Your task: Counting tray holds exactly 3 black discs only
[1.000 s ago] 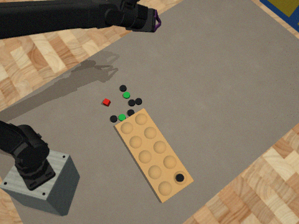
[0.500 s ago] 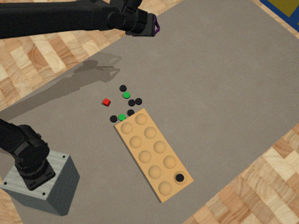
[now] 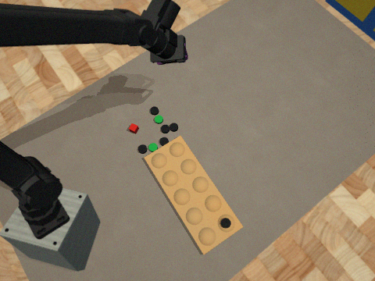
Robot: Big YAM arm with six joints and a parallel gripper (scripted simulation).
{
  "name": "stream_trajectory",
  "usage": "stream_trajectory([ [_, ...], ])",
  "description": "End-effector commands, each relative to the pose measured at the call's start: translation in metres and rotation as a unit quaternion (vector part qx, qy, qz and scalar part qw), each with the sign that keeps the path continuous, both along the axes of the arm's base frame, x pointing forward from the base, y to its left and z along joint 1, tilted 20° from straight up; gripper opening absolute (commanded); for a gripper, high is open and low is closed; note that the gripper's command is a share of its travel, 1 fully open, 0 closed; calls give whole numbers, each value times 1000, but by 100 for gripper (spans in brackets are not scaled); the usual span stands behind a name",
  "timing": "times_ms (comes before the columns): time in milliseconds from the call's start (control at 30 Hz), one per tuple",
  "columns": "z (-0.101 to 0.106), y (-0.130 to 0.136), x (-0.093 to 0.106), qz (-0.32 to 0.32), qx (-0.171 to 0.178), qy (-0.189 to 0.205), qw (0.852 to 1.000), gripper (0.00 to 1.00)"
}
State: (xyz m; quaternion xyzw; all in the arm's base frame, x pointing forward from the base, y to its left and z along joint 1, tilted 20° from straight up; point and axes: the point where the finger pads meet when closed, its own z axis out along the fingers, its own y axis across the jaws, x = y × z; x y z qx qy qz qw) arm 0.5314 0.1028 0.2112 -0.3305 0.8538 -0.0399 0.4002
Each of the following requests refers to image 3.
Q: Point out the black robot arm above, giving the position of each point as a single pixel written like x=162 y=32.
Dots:
x=29 y=25

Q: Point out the wooden tray with round pockets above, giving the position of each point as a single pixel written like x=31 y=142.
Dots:
x=193 y=194

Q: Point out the green disc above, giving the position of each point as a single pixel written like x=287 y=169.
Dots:
x=152 y=147
x=158 y=119

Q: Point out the red cube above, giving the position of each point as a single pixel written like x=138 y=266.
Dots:
x=133 y=128

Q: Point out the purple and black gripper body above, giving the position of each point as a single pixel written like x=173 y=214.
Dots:
x=170 y=53

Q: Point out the black disc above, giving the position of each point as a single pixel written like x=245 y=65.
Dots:
x=163 y=141
x=173 y=127
x=142 y=149
x=165 y=129
x=225 y=223
x=154 y=111

